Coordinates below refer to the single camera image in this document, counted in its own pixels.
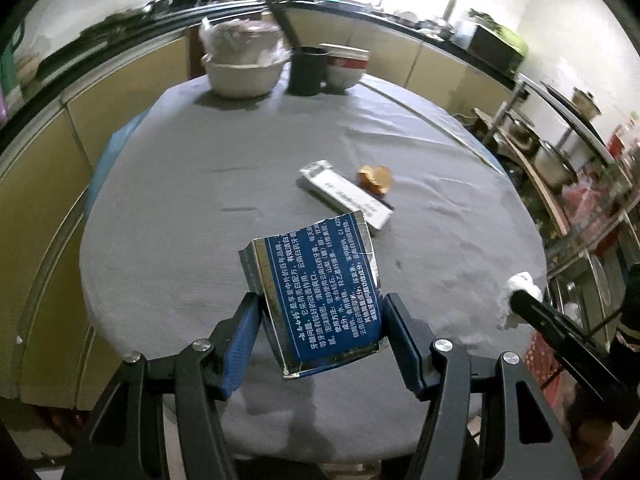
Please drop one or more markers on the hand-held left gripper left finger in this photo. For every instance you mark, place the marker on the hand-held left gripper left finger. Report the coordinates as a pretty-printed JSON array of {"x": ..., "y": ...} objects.
[{"x": 240, "y": 350}]

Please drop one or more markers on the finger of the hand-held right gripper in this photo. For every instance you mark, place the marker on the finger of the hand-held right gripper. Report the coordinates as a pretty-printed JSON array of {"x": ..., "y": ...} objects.
[{"x": 550, "y": 322}]

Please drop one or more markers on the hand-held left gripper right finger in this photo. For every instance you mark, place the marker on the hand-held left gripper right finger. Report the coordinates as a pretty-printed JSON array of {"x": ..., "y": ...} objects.
[{"x": 402, "y": 350}]

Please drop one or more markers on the white tissue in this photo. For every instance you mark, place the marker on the white tissue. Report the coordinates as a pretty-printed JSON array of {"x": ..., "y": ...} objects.
[{"x": 522, "y": 282}]

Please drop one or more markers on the blue silver carton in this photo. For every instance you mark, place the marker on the blue silver carton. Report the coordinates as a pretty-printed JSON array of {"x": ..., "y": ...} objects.
[{"x": 315, "y": 295}]

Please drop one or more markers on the red plastic basket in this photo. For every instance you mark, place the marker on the red plastic basket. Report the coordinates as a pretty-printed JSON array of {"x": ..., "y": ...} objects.
[{"x": 547, "y": 370}]

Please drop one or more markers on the metal storage rack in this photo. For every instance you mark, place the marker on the metal storage rack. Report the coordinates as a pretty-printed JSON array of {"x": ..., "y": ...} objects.
[{"x": 575, "y": 220}]

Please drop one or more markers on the large steel pot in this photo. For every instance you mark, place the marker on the large steel pot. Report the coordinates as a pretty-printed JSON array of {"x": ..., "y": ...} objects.
[{"x": 552, "y": 165}]

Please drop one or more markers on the long white blue box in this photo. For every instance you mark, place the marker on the long white blue box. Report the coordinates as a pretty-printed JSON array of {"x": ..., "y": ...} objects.
[{"x": 340, "y": 192}]

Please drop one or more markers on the golden foil wrapper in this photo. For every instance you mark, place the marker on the golden foil wrapper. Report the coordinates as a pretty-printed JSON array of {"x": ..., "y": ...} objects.
[{"x": 376, "y": 179}]

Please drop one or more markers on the small steel pot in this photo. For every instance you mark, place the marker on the small steel pot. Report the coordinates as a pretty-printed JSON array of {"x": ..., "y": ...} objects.
[{"x": 520, "y": 132}]

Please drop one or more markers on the lidded enamel pot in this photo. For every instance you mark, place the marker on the lidded enamel pot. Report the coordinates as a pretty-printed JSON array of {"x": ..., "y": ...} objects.
[{"x": 586, "y": 102}]

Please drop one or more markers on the long thin stick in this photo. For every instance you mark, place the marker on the long thin stick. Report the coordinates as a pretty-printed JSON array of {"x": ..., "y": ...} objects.
[{"x": 430, "y": 125}]

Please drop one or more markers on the beige lower cabinets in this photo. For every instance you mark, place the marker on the beige lower cabinets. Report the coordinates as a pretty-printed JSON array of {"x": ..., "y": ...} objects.
[{"x": 45, "y": 170}]

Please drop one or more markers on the white basin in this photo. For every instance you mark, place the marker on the white basin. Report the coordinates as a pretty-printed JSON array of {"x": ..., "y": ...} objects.
[{"x": 242, "y": 80}]

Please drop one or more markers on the microwave oven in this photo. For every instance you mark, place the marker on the microwave oven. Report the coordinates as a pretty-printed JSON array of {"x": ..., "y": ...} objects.
[{"x": 492, "y": 50}]

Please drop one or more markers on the green bag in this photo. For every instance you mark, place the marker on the green bag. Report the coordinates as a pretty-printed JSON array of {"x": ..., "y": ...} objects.
[{"x": 515, "y": 40}]

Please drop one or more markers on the black cup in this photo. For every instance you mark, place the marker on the black cup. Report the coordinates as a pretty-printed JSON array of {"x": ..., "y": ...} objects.
[{"x": 306, "y": 72}]

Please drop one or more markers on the red white bowl stack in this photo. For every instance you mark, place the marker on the red white bowl stack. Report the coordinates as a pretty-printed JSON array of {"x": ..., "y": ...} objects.
[{"x": 345, "y": 70}]

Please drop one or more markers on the white lidded pot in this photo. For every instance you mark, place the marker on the white lidded pot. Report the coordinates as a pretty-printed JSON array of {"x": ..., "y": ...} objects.
[{"x": 245, "y": 40}]

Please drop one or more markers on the green thermos jug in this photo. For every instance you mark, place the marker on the green thermos jug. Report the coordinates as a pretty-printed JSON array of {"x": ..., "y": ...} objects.
[{"x": 10, "y": 62}]

